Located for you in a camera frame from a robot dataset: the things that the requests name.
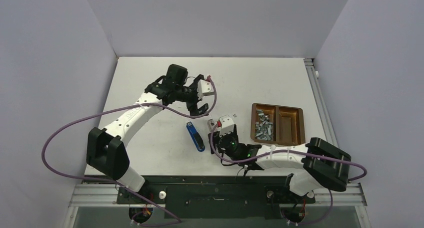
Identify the brown wooden tray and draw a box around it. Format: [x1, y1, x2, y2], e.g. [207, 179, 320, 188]
[250, 103, 306, 146]

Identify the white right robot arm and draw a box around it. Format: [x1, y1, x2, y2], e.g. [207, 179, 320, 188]
[208, 130, 351, 202]

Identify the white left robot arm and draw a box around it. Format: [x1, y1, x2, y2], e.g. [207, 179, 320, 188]
[86, 64, 215, 203]

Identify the pile of grey staples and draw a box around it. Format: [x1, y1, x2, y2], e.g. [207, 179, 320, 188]
[254, 109, 274, 141]

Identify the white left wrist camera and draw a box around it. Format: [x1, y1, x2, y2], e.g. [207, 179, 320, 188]
[197, 79, 215, 100]

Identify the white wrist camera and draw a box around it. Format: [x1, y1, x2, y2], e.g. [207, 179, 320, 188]
[197, 79, 215, 100]
[218, 115, 235, 137]

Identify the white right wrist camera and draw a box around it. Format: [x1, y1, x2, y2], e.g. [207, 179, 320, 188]
[218, 115, 235, 137]

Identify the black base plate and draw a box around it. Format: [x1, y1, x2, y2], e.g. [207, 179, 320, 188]
[116, 175, 329, 219]

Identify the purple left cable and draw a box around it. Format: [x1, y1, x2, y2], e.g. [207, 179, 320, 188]
[41, 76, 219, 227]

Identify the aluminium rail frame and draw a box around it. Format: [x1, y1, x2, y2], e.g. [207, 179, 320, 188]
[67, 58, 372, 228]

